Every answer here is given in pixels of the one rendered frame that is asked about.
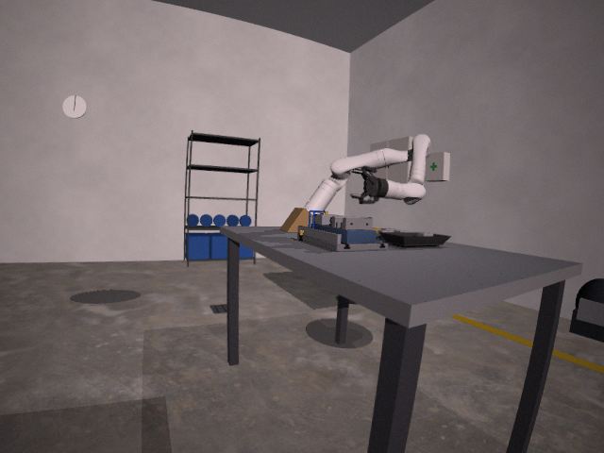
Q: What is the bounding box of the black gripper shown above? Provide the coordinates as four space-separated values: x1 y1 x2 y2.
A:
350 166 389 204

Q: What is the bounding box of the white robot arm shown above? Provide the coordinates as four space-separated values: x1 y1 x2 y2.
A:
303 134 431 212

